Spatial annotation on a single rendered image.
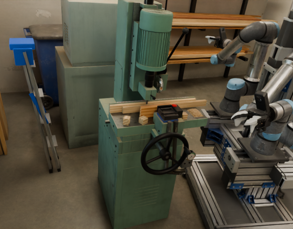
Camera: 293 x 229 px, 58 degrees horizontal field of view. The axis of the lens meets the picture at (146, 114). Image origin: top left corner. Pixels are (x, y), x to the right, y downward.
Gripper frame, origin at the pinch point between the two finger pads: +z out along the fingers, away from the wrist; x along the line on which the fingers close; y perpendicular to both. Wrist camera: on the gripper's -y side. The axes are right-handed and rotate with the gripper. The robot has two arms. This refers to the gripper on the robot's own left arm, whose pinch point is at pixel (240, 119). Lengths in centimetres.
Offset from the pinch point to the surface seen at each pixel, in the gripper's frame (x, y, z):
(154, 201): 65, 93, -10
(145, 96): 68, 12, -3
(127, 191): 67, 76, 10
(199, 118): 51, 27, -33
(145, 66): 64, -7, 0
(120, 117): 72, 24, 12
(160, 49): 59, -17, -6
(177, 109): 50, 16, -13
